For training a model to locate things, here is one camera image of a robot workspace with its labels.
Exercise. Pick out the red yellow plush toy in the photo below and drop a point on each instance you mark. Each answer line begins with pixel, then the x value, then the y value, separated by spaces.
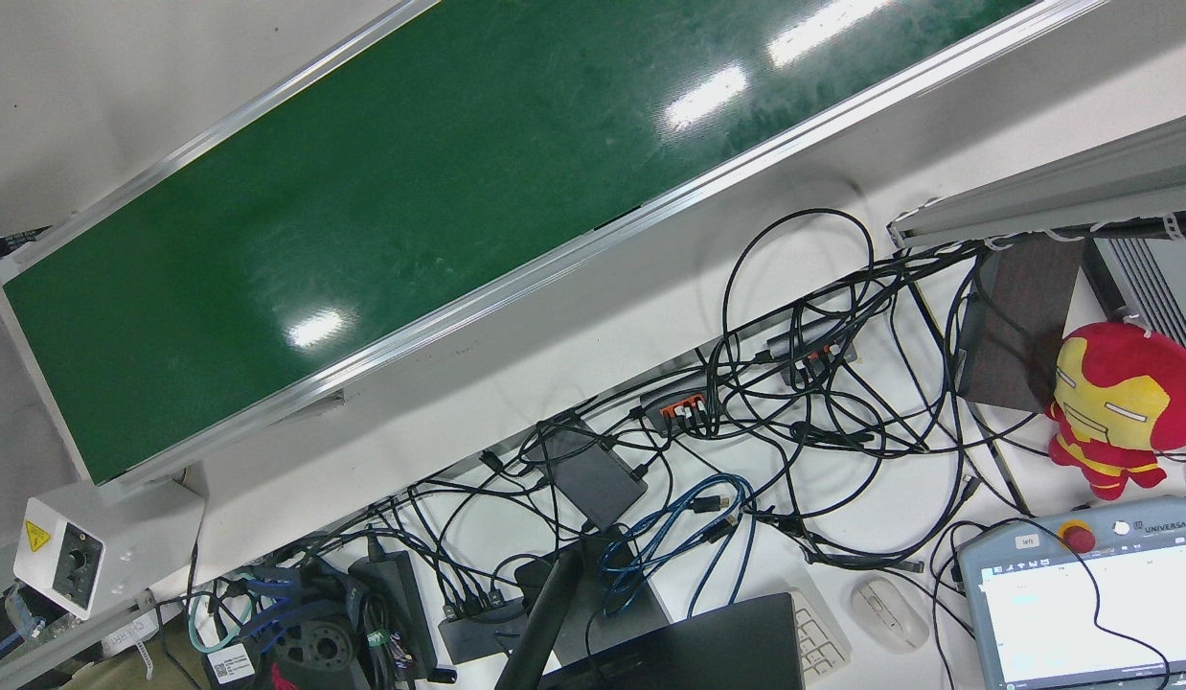
pixel 1120 393

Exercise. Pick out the aluminium profile rail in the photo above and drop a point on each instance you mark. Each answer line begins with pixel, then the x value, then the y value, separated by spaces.
pixel 1053 196

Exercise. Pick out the black red device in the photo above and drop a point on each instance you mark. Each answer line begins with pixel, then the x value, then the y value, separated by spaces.
pixel 315 656

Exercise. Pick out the grey ribbed metal case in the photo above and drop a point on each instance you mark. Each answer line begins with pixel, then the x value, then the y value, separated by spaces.
pixel 1158 278

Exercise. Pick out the white keyboard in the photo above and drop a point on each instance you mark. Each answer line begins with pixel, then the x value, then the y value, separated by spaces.
pixel 818 637

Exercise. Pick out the black monitor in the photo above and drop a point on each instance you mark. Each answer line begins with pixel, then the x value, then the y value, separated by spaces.
pixel 689 647

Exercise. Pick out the black rectangular box device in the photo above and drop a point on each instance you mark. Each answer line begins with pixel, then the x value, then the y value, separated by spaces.
pixel 593 474

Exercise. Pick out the white qr label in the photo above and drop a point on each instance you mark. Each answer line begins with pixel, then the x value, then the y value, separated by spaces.
pixel 231 663

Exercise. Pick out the usb hub orange ports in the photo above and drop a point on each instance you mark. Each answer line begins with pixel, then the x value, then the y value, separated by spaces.
pixel 674 395
pixel 813 337

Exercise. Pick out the white computer mouse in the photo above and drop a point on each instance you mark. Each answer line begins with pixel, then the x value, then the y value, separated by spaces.
pixel 888 613

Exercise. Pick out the green conveyor belt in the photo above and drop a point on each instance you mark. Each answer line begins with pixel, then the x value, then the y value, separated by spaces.
pixel 411 192

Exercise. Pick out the black power adapter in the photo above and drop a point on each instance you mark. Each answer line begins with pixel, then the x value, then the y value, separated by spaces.
pixel 392 599

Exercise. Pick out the grey robot teach pendant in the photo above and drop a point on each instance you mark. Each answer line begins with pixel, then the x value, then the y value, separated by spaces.
pixel 1082 613

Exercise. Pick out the white conveyor control box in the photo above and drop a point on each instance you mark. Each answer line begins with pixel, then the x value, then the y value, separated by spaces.
pixel 124 537

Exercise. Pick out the black docking hub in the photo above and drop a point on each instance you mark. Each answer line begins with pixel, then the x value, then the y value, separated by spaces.
pixel 478 628

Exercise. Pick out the dark brown panel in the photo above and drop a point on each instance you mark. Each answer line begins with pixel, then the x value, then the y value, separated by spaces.
pixel 1019 326

